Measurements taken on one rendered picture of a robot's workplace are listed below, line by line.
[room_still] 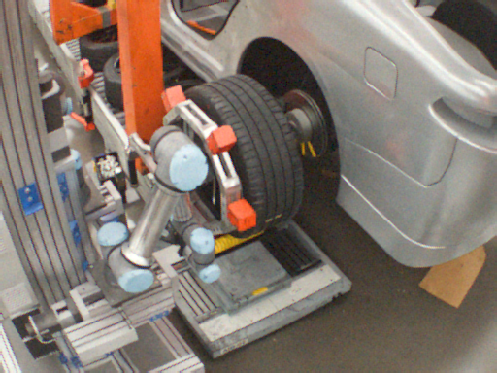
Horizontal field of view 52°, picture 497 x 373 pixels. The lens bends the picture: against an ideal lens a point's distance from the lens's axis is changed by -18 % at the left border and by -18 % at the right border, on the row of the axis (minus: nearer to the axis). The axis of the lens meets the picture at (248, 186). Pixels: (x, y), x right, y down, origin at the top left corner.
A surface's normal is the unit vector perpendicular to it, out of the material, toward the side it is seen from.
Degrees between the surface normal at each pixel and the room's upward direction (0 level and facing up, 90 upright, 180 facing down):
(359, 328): 0
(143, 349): 0
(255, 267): 0
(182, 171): 84
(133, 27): 90
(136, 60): 90
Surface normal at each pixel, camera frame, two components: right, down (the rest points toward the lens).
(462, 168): -0.35, 0.61
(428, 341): 0.00, -0.75
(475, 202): 0.03, 0.66
